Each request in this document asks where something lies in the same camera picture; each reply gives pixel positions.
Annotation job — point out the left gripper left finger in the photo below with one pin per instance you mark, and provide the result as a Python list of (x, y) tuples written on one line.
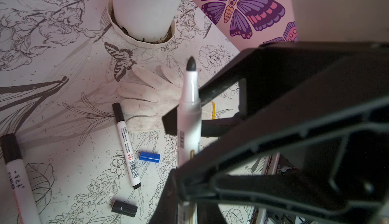
[(166, 210)]

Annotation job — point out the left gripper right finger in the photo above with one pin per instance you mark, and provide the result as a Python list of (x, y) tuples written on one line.
[(209, 213)]

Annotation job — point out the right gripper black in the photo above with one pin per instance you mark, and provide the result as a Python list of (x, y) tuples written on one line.
[(337, 97)]

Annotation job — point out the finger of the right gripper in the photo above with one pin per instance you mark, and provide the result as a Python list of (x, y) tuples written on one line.
[(258, 169), (249, 86)]

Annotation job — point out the white marker pen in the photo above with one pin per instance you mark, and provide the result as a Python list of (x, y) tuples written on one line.
[(22, 192), (127, 146), (189, 116)]

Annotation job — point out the black pen cap lone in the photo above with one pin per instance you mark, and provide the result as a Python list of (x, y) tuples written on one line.
[(123, 208)]

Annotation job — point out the blue pen cap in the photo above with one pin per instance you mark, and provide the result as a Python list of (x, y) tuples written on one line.
[(150, 157)]

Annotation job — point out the white glove on table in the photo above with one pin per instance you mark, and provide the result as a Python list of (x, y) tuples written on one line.
[(153, 105)]

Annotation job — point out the white potted green plant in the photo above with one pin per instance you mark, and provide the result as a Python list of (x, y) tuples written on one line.
[(143, 23)]

